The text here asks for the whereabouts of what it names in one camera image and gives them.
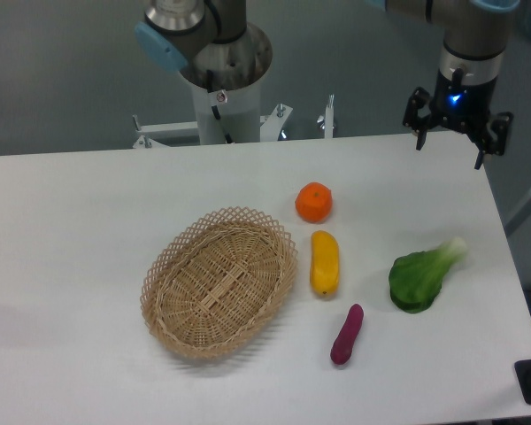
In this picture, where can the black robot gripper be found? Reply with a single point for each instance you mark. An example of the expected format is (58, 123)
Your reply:
(461, 108)

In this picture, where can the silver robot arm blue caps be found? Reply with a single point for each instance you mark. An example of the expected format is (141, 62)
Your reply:
(474, 33)

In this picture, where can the purple sweet potato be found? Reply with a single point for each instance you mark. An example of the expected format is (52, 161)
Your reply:
(343, 345)

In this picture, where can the green bok choy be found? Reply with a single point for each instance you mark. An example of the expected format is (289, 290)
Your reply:
(415, 280)

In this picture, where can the orange tangerine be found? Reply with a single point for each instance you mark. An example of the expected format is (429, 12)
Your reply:
(314, 202)

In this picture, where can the yellow mango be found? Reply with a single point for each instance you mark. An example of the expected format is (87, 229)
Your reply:
(325, 264)

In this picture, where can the woven wicker basket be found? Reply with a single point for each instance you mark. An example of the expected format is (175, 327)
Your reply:
(218, 283)

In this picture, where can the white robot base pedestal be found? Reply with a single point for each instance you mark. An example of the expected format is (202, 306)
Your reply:
(227, 104)

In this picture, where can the white metal mounting frame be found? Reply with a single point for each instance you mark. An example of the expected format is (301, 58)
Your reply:
(209, 130)

